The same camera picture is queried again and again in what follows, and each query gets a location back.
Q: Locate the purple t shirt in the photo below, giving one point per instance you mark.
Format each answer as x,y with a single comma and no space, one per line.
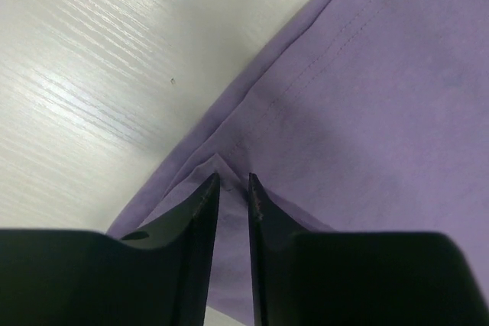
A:
360,115

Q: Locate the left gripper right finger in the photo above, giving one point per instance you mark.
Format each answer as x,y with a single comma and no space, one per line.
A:
304,277

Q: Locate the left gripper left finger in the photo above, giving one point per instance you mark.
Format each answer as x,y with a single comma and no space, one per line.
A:
156,275

